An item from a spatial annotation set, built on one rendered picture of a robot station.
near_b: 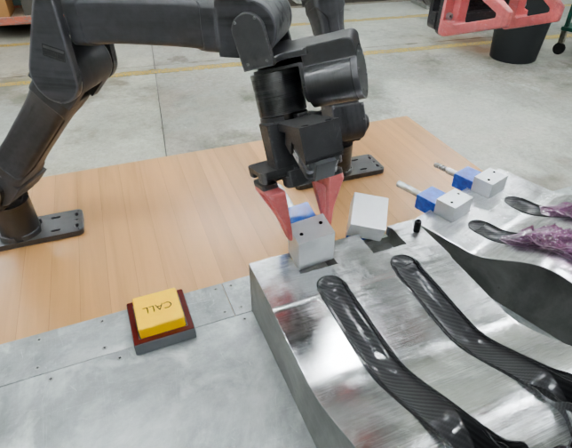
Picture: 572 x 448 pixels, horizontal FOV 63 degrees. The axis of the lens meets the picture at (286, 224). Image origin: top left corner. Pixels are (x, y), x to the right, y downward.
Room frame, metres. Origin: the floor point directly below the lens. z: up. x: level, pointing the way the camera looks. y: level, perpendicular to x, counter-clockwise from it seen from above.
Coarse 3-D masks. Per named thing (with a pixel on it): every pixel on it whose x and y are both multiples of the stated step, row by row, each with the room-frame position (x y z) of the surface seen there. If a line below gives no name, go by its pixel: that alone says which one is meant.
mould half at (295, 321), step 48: (336, 240) 0.51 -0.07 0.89; (432, 240) 0.51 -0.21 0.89; (288, 288) 0.41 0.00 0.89; (384, 288) 0.42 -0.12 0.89; (480, 288) 0.42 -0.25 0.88; (288, 336) 0.34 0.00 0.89; (336, 336) 0.34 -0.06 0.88; (384, 336) 0.34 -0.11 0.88; (432, 336) 0.34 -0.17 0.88; (528, 336) 0.33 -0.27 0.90; (288, 384) 0.33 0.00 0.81; (336, 384) 0.28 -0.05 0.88; (432, 384) 0.27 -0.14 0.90; (480, 384) 0.26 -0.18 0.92; (336, 432) 0.23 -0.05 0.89; (384, 432) 0.21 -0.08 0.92; (528, 432) 0.20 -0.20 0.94
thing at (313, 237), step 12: (288, 204) 0.53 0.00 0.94; (300, 204) 0.52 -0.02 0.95; (300, 216) 0.50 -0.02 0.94; (312, 216) 0.50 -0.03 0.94; (324, 216) 0.48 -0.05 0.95; (300, 228) 0.46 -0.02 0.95; (312, 228) 0.46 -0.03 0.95; (324, 228) 0.46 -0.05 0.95; (288, 240) 0.47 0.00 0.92; (300, 240) 0.44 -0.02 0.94; (312, 240) 0.44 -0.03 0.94; (324, 240) 0.45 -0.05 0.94; (300, 252) 0.44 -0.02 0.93; (312, 252) 0.45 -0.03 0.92; (324, 252) 0.46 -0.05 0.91; (300, 264) 0.44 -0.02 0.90; (312, 264) 0.45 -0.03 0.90
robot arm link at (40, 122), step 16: (80, 48) 0.57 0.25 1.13; (96, 48) 0.59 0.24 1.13; (80, 64) 0.55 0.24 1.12; (96, 64) 0.58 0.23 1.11; (112, 64) 0.61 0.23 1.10; (96, 80) 0.58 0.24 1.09; (32, 96) 0.57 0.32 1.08; (80, 96) 0.55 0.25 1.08; (32, 112) 0.58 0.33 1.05; (48, 112) 0.57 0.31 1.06; (64, 112) 0.56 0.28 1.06; (16, 128) 0.59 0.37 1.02; (32, 128) 0.58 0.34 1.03; (48, 128) 0.57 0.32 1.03; (64, 128) 0.60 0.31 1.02; (16, 144) 0.59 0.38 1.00; (32, 144) 0.58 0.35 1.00; (48, 144) 0.59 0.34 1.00; (0, 160) 0.59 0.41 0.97; (16, 160) 0.59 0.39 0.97; (32, 160) 0.59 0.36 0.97; (0, 176) 0.59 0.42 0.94; (16, 176) 0.59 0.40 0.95; (32, 176) 0.62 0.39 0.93; (16, 192) 0.59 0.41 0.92
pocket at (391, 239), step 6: (390, 228) 0.54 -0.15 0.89; (390, 234) 0.54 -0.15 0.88; (396, 234) 0.52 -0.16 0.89; (366, 240) 0.53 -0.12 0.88; (372, 240) 0.53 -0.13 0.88; (384, 240) 0.53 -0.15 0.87; (390, 240) 0.53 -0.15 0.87; (396, 240) 0.52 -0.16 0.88; (402, 240) 0.51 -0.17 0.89; (372, 246) 0.53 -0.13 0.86; (378, 246) 0.53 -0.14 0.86; (384, 246) 0.53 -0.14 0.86; (390, 246) 0.53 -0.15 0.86
